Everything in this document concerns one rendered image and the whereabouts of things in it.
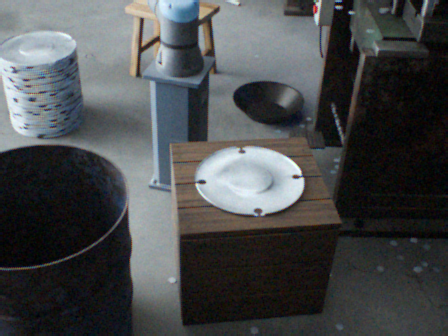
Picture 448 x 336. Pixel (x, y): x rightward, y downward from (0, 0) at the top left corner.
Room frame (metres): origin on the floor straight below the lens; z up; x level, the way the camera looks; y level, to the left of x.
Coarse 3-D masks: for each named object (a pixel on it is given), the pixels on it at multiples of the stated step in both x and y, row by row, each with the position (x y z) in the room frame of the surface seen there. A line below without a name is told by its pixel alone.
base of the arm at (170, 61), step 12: (168, 48) 1.62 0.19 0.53; (180, 48) 1.61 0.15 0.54; (192, 48) 1.63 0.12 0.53; (156, 60) 1.65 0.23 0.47; (168, 60) 1.61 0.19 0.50; (180, 60) 1.60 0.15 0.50; (192, 60) 1.62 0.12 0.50; (168, 72) 1.60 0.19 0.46; (180, 72) 1.59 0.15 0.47; (192, 72) 1.61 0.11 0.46
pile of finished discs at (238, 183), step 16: (208, 160) 1.31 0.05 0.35; (224, 160) 1.31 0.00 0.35; (240, 160) 1.32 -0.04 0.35; (256, 160) 1.32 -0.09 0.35; (272, 160) 1.32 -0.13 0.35; (288, 160) 1.33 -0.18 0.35; (208, 176) 1.24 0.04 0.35; (224, 176) 1.24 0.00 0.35; (240, 176) 1.24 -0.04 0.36; (256, 176) 1.24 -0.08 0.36; (272, 176) 1.25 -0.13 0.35; (288, 176) 1.25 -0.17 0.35; (208, 192) 1.17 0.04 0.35; (224, 192) 1.17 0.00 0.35; (240, 192) 1.17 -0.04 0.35; (256, 192) 1.18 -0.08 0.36; (272, 192) 1.18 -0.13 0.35; (288, 192) 1.19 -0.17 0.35; (224, 208) 1.11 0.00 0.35; (240, 208) 1.11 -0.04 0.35; (256, 208) 1.12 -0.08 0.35; (272, 208) 1.12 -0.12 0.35
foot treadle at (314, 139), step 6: (294, 132) 1.75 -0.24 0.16; (300, 132) 1.75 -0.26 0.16; (306, 132) 1.76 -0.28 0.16; (312, 132) 1.76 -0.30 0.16; (318, 132) 1.76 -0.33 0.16; (306, 138) 1.72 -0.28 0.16; (312, 138) 1.72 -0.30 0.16; (318, 138) 1.72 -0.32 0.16; (312, 144) 1.68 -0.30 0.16; (318, 144) 1.69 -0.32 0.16; (324, 144) 1.69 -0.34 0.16; (330, 144) 1.71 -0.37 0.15; (336, 144) 1.71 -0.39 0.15; (342, 144) 1.71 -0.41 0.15
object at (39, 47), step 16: (32, 32) 2.15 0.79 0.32; (48, 32) 2.16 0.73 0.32; (0, 48) 2.00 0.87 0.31; (16, 48) 2.01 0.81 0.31; (32, 48) 2.00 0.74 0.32; (48, 48) 2.01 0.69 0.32; (64, 48) 2.03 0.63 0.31; (16, 64) 1.88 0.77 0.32; (32, 64) 1.88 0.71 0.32; (48, 64) 1.89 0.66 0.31
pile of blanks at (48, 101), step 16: (0, 64) 1.94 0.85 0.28; (64, 64) 1.94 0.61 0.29; (16, 80) 1.88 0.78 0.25; (32, 80) 1.87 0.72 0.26; (48, 80) 1.89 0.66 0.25; (64, 80) 1.93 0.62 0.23; (80, 80) 2.04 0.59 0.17; (16, 96) 1.89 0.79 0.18; (32, 96) 1.87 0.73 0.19; (48, 96) 1.89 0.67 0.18; (64, 96) 1.92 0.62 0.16; (80, 96) 2.01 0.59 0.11; (16, 112) 1.90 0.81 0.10; (32, 112) 1.88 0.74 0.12; (48, 112) 1.88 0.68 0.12; (64, 112) 1.92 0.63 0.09; (80, 112) 1.99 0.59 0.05; (16, 128) 1.91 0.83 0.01; (32, 128) 1.87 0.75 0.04; (48, 128) 1.88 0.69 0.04; (64, 128) 1.92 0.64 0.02
